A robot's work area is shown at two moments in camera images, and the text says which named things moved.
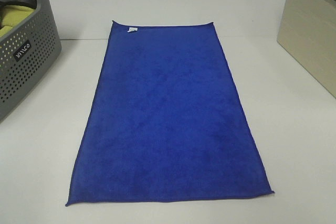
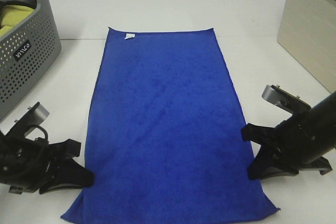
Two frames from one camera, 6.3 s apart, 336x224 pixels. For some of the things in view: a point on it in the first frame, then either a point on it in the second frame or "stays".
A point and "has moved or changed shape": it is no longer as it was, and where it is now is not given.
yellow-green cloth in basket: x=12 y=16 stays
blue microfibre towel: x=168 y=121 has moved or changed shape
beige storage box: x=307 y=29 stays
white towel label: x=132 y=29 to x=128 y=35
